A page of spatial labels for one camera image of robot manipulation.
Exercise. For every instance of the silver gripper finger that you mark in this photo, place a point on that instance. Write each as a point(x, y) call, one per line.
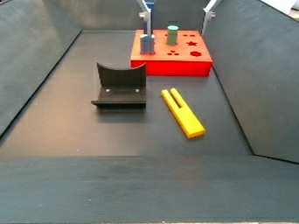
point(145, 16)
point(208, 14)

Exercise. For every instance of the yellow slotted square-circle block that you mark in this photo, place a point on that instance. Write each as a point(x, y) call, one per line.
point(183, 114)

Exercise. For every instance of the dark blue square peg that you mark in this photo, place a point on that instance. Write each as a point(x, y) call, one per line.
point(148, 6)

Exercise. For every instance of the black curved fixture stand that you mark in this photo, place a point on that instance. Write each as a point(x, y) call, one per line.
point(121, 86)

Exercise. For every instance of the green cylinder peg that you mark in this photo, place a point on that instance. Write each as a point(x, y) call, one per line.
point(172, 35)

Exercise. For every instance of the grey-blue arch peg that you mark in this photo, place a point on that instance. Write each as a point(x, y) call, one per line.
point(147, 44)

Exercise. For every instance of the red shape-sorter base block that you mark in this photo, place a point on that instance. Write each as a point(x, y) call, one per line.
point(184, 59)

